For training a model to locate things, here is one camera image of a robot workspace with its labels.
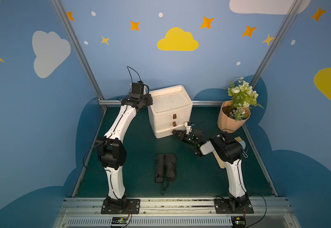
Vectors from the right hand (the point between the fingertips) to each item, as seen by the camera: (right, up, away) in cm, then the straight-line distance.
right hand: (174, 131), depth 99 cm
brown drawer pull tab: (0, +5, -3) cm, 6 cm away
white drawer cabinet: (-2, +16, -10) cm, 19 cm away
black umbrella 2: (-3, -17, -13) cm, 22 cm away
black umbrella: (-10, -21, -13) cm, 27 cm away
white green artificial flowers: (+43, +22, -12) cm, 50 cm away
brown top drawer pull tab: (0, +10, -8) cm, 13 cm away
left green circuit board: (-30, -44, -27) cm, 59 cm away
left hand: (-16, +23, -10) cm, 29 cm away
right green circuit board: (+32, -45, -26) cm, 61 cm away
